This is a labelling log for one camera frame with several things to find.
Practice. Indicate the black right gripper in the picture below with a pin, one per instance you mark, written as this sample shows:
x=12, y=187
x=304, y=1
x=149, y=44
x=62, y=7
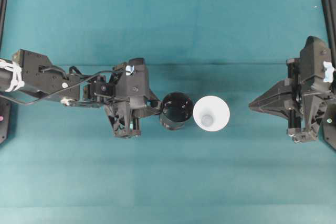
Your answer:
x=309, y=93

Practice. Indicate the black left table frame rail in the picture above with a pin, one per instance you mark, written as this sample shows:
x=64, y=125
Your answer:
x=3, y=6

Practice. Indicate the black table frame rail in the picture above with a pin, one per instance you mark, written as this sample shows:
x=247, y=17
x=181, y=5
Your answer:
x=3, y=6
x=329, y=16

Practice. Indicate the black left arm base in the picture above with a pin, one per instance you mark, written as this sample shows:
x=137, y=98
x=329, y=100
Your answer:
x=5, y=119

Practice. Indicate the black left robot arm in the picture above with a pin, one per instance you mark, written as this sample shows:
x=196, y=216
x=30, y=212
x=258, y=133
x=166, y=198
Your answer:
x=46, y=81

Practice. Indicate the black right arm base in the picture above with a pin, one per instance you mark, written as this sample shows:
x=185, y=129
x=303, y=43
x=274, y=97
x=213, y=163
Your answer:
x=328, y=126

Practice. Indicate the white paper cup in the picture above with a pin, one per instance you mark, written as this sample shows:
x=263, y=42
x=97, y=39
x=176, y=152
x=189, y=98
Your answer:
x=211, y=113

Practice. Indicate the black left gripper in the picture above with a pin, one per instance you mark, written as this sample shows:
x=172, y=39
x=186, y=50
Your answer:
x=132, y=99

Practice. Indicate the white cable tie wrap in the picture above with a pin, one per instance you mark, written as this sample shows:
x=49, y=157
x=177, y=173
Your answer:
x=11, y=76

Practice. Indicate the black right table frame rail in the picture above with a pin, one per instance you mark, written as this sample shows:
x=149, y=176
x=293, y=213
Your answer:
x=329, y=16

